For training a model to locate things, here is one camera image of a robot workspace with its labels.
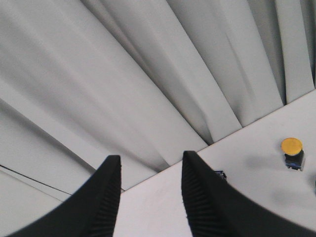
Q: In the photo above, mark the grey pleated curtain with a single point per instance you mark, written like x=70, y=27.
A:
x=147, y=80

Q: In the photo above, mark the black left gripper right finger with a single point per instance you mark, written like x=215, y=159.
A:
x=215, y=209

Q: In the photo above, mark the yellow push button back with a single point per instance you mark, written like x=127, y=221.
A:
x=293, y=152

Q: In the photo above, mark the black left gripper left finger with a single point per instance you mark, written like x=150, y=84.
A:
x=90, y=212

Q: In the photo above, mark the red push button lying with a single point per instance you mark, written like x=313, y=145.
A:
x=221, y=174

